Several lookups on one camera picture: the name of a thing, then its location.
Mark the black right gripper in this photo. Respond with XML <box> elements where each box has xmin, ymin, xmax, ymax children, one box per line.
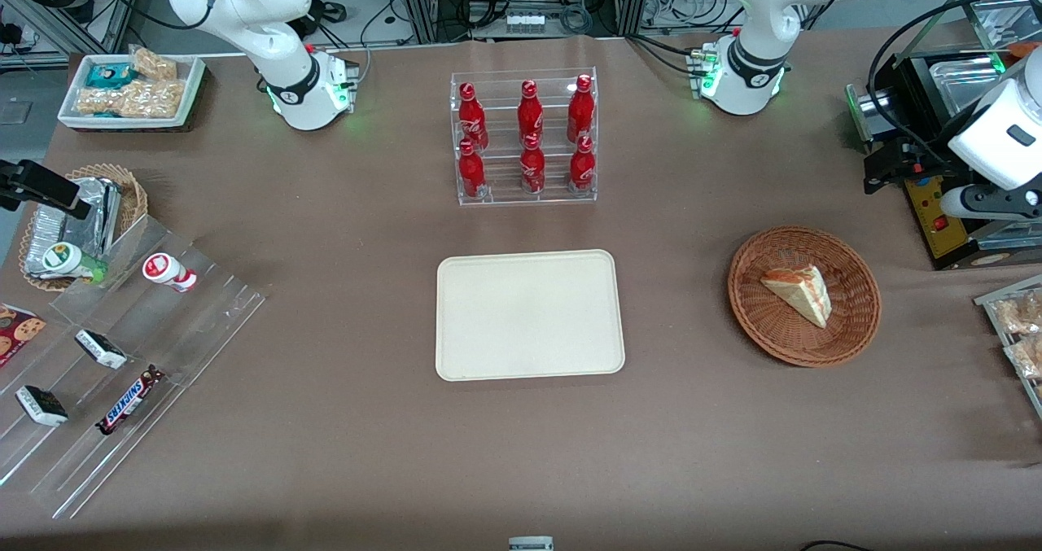
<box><xmin>0</xmin><ymin>160</ymin><xmax>93</xmax><ymax>221</ymax></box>

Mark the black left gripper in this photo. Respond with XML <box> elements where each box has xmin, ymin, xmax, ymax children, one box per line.
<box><xmin>865</xmin><ymin>138</ymin><xmax>971</xmax><ymax>196</ymax></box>

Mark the triangular sandwich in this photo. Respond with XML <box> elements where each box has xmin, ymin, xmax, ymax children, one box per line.
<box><xmin>760</xmin><ymin>265</ymin><xmax>833</xmax><ymax>329</ymax></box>

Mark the light wicker basket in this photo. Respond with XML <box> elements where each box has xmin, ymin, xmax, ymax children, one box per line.
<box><xmin>18</xmin><ymin>164</ymin><xmax>149</xmax><ymax>293</ymax></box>

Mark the grey tray with snack bags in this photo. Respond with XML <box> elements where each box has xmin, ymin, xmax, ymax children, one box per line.
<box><xmin>974</xmin><ymin>274</ymin><xmax>1042</xmax><ymax>422</ymax></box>

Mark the white rectangular snack tray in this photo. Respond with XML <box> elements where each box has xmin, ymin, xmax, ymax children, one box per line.
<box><xmin>57</xmin><ymin>53</ymin><xmax>208</xmax><ymax>133</ymax></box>

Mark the brown round wicker basket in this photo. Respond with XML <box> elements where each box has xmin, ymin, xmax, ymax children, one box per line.
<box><xmin>728</xmin><ymin>225</ymin><xmax>882</xmax><ymax>369</ymax></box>

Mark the cream plastic tray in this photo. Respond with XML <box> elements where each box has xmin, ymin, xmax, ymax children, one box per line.
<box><xmin>436</xmin><ymin>249</ymin><xmax>626</xmax><ymax>383</ymax></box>

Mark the foil wrapped package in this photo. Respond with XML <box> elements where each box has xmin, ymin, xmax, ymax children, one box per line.
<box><xmin>65</xmin><ymin>177</ymin><xmax>123</xmax><ymax>260</ymax></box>
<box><xmin>23</xmin><ymin>206</ymin><xmax>68</xmax><ymax>277</ymax></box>

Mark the green white yogurt bottle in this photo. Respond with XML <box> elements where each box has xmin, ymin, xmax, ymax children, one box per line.
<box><xmin>41</xmin><ymin>242</ymin><xmax>108</xmax><ymax>285</ymax></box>

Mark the black food warmer machine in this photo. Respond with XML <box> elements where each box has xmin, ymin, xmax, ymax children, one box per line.
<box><xmin>847</xmin><ymin>0</ymin><xmax>1042</xmax><ymax>272</ymax></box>

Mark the steel food pan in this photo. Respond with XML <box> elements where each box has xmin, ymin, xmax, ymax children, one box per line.
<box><xmin>928</xmin><ymin>56</ymin><xmax>1010</xmax><ymax>120</ymax></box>

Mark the large rice cracker bag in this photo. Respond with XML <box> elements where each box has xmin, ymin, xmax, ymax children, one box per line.
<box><xmin>75</xmin><ymin>79</ymin><xmax>186</xmax><ymax>119</ymax></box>

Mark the teal snack packet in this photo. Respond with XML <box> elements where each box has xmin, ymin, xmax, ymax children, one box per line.
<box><xmin>85</xmin><ymin>63</ymin><xmax>138</xmax><ymax>90</ymax></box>

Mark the red white yogurt bottle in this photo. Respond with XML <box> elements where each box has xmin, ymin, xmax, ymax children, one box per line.
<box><xmin>142</xmin><ymin>252</ymin><xmax>198</xmax><ymax>293</ymax></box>

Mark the red cookie package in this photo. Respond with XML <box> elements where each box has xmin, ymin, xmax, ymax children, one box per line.
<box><xmin>0</xmin><ymin>303</ymin><xmax>47</xmax><ymax>369</ymax></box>

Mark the small rice cracker bag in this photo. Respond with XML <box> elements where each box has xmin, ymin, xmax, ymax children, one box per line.
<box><xmin>130</xmin><ymin>46</ymin><xmax>178</xmax><ymax>81</ymax></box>

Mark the black white snack bar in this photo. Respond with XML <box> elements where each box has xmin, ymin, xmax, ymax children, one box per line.
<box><xmin>15</xmin><ymin>385</ymin><xmax>69</xmax><ymax>428</ymax></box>
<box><xmin>75</xmin><ymin>329</ymin><xmax>129</xmax><ymax>370</ymax></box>

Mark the clear bag of crackers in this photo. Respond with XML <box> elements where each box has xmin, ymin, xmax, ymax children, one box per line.
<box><xmin>995</xmin><ymin>291</ymin><xmax>1042</xmax><ymax>336</ymax></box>
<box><xmin>1003</xmin><ymin>335</ymin><xmax>1042</xmax><ymax>381</ymax></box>

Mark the clear acrylic stepped shelf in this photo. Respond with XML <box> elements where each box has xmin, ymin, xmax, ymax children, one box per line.
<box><xmin>0</xmin><ymin>213</ymin><xmax>268</xmax><ymax>521</ymax></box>

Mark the snickers chocolate bar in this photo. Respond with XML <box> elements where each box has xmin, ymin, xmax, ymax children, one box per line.
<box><xmin>95</xmin><ymin>365</ymin><xmax>166</xmax><ymax>436</ymax></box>

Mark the red cola bottle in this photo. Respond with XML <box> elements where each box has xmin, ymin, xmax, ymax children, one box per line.
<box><xmin>569</xmin><ymin>135</ymin><xmax>596</xmax><ymax>193</ymax></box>
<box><xmin>458</xmin><ymin>82</ymin><xmax>489</xmax><ymax>151</ymax></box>
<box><xmin>518</xmin><ymin>80</ymin><xmax>545</xmax><ymax>141</ymax></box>
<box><xmin>458</xmin><ymin>138</ymin><xmax>488</xmax><ymax>200</ymax></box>
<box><xmin>567</xmin><ymin>74</ymin><xmax>595</xmax><ymax>143</ymax></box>
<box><xmin>520</xmin><ymin>133</ymin><xmax>547</xmax><ymax>195</ymax></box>

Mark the clear acrylic bottle rack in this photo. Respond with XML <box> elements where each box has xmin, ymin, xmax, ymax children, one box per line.
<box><xmin>449</xmin><ymin>68</ymin><xmax>599</xmax><ymax>207</ymax></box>

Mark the aluminium equipment rack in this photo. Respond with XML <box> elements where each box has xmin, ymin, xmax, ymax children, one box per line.
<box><xmin>395</xmin><ymin>0</ymin><xmax>652</xmax><ymax>44</ymax></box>

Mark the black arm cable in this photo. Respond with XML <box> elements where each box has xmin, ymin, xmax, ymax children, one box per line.
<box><xmin>866</xmin><ymin>0</ymin><xmax>1042</xmax><ymax>141</ymax></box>

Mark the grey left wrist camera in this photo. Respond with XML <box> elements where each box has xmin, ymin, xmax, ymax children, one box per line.
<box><xmin>939</xmin><ymin>183</ymin><xmax>1042</xmax><ymax>222</ymax></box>

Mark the aluminium frame with cables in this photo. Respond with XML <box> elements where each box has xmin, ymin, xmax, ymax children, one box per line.
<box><xmin>0</xmin><ymin>0</ymin><xmax>141</xmax><ymax>70</ymax></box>

